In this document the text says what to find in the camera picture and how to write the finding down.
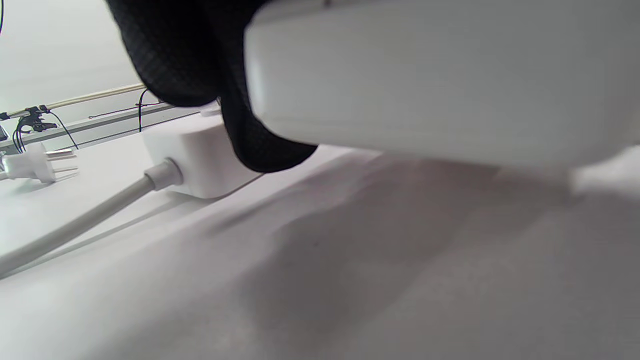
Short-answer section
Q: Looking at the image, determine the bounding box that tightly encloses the white battery pack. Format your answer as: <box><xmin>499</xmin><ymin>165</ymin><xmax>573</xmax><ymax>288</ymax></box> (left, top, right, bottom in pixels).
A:
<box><xmin>243</xmin><ymin>0</ymin><xmax>640</xmax><ymax>172</ymax></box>

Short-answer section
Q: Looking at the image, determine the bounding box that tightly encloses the person's left hand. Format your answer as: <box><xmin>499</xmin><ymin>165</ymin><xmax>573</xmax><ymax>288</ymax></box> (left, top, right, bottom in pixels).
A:
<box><xmin>104</xmin><ymin>0</ymin><xmax>319</xmax><ymax>174</ymax></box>

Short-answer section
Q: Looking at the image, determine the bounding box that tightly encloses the white power strip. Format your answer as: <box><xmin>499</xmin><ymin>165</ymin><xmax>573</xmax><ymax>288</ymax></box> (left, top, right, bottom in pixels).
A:
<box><xmin>141</xmin><ymin>112</ymin><xmax>264</xmax><ymax>200</ymax></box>

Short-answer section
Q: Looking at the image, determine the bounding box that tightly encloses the grey metal rail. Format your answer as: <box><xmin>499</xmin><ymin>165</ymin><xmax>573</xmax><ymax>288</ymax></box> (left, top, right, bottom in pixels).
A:
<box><xmin>0</xmin><ymin>102</ymin><xmax>177</xmax><ymax>151</ymax></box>

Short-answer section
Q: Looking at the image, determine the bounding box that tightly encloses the thin black charging cable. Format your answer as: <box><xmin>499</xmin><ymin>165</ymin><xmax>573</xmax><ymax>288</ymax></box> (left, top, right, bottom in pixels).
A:
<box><xmin>135</xmin><ymin>88</ymin><xmax>166</xmax><ymax>134</ymax></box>

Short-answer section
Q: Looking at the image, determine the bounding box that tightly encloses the black clamp with cables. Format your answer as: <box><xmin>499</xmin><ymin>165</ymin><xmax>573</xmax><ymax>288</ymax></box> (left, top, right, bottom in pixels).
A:
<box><xmin>11</xmin><ymin>104</ymin><xmax>79</xmax><ymax>154</ymax></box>

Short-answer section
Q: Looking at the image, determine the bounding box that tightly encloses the white power cord with plug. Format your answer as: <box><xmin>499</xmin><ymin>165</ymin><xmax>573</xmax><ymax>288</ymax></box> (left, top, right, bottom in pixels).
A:
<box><xmin>0</xmin><ymin>142</ymin><xmax>184</xmax><ymax>279</ymax></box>

